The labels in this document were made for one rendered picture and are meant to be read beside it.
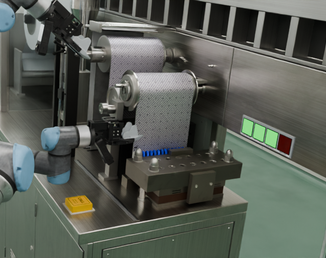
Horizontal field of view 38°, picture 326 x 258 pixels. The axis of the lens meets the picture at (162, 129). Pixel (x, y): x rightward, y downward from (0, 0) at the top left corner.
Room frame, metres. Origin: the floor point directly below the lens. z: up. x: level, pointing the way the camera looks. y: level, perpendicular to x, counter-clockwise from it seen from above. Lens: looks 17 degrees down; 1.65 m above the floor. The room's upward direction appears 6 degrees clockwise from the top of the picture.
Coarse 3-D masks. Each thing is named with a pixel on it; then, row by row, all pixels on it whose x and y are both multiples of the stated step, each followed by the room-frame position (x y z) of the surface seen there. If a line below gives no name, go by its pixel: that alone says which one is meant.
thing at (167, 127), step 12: (144, 108) 1.66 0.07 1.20; (156, 108) 1.68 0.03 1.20; (168, 108) 1.71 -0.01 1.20; (180, 108) 1.74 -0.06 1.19; (144, 120) 1.66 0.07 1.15; (156, 120) 1.69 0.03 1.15; (168, 120) 1.71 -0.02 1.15; (180, 120) 1.74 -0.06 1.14; (144, 132) 1.66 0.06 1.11; (156, 132) 1.69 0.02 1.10; (168, 132) 1.72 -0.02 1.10; (180, 132) 1.75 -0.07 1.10; (144, 144) 1.66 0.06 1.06; (156, 144) 1.69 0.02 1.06; (168, 144) 1.72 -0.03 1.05; (180, 144) 1.75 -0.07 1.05
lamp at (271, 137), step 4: (268, 132) 1.52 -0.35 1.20; (272, 132) 1.51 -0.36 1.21; (268, 136) 1.52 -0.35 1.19; (272, 136) 1.50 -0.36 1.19; (276, 136) 1.49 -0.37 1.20; (268, 140) 1.52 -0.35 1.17; (272, 140) 1.50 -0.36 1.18; (276, 140) 1.48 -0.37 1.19; (268, 144) 1.51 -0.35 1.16; (272, 144) 1.50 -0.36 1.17
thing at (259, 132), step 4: (256, 124) 1.57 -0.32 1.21; (256, 128) 1.57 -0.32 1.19; (260, 128) 1.55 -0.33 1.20; (264, 128) 1.54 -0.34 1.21; (256, 132) 1.57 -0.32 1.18; (260, 132) 1.55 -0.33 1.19; (264, 132) 1.54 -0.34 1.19; (256, 136) 1.56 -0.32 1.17; (260, 136) 1.55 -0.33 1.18; (260, 140) 1.54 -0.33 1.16
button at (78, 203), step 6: (66, 198) 1.44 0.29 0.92; (72, 198) 1.44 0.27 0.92; (78, 198) 1.45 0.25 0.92; (84, 198) 1.45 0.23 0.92; (66, 204) 1.43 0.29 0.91; (72, 204) 1.40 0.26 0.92; (78, 204) 1.40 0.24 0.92; (84, 204) 1.41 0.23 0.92; (90, 204) 1.41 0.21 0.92; (72, 210) 1.38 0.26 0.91; (78, 210) 1.39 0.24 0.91; (84, 210) 1.40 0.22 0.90
